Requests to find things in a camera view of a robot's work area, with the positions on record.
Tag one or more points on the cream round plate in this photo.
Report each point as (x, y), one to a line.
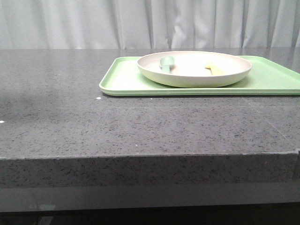
(189, 70)

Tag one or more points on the yellow plastic fork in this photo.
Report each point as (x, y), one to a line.
(214, 69)

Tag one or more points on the pale green plastic spoon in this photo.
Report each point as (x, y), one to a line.
(166, 64)

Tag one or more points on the light green serving tray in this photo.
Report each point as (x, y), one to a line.
(266, 77)

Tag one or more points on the white pleated curtain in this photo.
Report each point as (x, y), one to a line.
(148, 24)

